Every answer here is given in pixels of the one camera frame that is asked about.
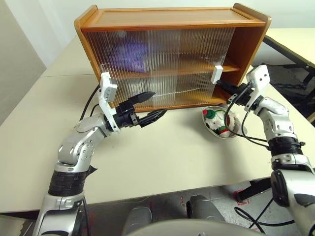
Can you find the ribbed clear sliding door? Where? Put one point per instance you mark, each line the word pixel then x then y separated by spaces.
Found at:
pixel 209 44
pixel 98 49

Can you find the beige table with dark frame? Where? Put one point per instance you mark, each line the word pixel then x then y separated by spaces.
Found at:
pixel 295 41

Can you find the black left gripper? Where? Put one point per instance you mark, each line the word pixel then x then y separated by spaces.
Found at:
pixel 125 115

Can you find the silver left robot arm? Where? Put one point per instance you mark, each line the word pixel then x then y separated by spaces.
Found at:
pixel 78 137

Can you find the light grey robot torso shell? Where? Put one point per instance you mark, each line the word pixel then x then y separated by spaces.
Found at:
pixel 197 228

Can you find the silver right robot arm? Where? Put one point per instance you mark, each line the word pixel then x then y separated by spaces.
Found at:
pixel 278 123

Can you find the wooden cabinet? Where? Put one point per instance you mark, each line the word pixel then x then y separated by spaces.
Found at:
pixel 167 17

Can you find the metal bowl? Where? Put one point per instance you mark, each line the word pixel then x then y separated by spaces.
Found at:
pixel 221 137

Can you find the grey rounded robot leg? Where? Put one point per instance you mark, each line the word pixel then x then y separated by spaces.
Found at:
pixel 204 207
pixel 137 221

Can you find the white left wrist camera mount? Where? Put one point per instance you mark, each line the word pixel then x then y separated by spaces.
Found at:
pixel 105 108

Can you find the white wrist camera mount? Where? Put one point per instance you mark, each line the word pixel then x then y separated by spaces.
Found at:
pixel 105 108
pixel 259 76

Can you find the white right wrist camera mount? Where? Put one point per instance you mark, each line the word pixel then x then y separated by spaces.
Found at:
pixel 259 76

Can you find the black table leg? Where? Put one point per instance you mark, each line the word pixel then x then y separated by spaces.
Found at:
pixel 256 189

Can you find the purple tissue pack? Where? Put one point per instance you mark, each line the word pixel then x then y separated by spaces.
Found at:
pixel 128 56

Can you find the white plush toy green hat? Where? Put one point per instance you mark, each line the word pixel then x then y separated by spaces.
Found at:
pixel 214 123

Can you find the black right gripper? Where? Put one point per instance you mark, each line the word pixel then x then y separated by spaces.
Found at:
pixel 242 96

